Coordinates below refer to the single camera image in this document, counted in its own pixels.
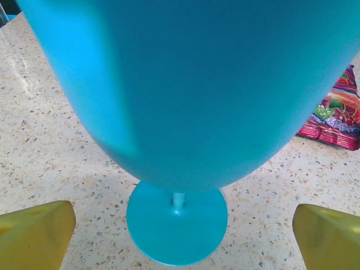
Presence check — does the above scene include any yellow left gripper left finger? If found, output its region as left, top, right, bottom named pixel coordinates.
left=0, top=200, right=77, bottom=270

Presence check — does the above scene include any aluminium frame post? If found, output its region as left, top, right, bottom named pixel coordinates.
left=0, top=0, right=14, bottom=29

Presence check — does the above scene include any blue plastic goblet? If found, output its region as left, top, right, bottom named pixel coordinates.
left=15, top=0, right=360, bottom=267

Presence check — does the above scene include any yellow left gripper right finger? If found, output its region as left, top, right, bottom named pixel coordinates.
left=292, top=204, right=360, bottom=270

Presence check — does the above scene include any red candy bag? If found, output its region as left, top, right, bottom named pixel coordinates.
left=296, top=64, right=360, bottom=151

